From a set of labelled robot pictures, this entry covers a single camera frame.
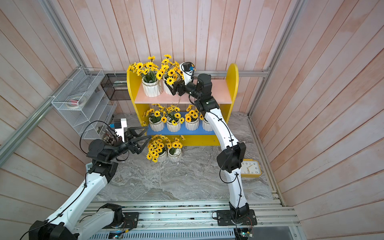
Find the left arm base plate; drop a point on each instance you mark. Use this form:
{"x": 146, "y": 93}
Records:
{"x": 126, "y": 221}

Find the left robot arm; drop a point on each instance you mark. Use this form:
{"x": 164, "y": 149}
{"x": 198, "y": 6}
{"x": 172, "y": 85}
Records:
{"x": 65, "y": 222}

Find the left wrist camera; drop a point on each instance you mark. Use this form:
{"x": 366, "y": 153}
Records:
{"x": 119, "y": 128}

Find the yellow two-tier shelf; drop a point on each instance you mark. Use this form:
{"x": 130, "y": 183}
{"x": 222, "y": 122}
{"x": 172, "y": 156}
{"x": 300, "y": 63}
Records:
{"x": 224, "y": 91}

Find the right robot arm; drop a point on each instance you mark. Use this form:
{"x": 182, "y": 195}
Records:
{"x": 233, "y": 151}

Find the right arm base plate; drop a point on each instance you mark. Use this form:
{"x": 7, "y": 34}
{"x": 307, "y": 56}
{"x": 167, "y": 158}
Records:
{"x": 227, "y": 218}

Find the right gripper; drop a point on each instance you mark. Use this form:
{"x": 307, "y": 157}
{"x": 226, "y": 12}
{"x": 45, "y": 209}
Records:
{"x": 183, "y": 88}

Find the white wire mesh rack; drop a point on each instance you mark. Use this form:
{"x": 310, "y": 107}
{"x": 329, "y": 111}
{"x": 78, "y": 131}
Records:
{"x": 89, "y": 121}

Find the tape roll in rack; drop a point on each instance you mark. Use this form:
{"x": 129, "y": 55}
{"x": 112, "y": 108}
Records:
{"x": 76, "y": 102}

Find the yellow alarm clock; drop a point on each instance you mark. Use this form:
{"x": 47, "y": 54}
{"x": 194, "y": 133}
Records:
{"x": 251, "y": 169}

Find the black mesh basket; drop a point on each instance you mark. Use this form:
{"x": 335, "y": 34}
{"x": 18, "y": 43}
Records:
{"x": 115, "y": 87}

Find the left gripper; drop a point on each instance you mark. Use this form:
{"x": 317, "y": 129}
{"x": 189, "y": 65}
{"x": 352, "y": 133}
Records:
{"x": 134, "y": 147}

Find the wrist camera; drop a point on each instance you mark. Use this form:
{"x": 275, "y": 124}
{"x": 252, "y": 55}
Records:
{"x": 119, "y": 128}
{"x": 188, "y": 70}

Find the sunflower pot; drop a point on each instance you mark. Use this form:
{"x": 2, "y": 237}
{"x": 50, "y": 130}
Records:
{"x": 155, "y": 117}
{"x": 174, "y": 118}
{"x": 169, "y": 73}
{"x": 192, "y": 118}
{"x": 206, "y": 125}
{"x": 150, "y": 74}
{"x": 175, "y": 148}
{"x": 158, "y": 147}

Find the red pen holder cup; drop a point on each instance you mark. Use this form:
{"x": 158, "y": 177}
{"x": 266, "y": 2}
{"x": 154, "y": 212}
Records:
{"x": 110, "y": 139}

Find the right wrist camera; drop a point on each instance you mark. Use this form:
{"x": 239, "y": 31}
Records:
{"x": 188, "y": 70}

